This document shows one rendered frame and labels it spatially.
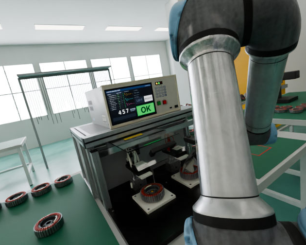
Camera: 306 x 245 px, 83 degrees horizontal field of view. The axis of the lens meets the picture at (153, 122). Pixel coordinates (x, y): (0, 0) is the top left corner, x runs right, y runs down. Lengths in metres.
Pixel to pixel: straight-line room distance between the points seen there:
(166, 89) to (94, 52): 6.69
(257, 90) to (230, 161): 0.27
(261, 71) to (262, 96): 0.07
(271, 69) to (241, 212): 0.32
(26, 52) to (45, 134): 2.75
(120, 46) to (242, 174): 7.84
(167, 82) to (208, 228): 0.82
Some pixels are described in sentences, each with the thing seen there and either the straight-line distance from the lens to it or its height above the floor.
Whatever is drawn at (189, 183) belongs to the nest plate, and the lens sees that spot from 0.93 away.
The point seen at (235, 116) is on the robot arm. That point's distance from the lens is 0.30.
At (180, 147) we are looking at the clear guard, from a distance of 0.71.
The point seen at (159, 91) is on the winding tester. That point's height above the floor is 1.25.
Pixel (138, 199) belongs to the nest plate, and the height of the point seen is 0.78.
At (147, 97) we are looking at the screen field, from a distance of 0.92.
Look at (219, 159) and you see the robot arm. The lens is 0.28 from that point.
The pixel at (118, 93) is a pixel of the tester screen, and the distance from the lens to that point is 0.85.
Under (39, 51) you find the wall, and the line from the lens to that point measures 7.30.
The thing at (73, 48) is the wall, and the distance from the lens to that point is 7.44.
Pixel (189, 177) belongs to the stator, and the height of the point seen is 0.80.
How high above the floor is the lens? 1.27
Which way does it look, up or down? 11 degrees down
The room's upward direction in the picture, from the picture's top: 10 degrees counter-clockwise
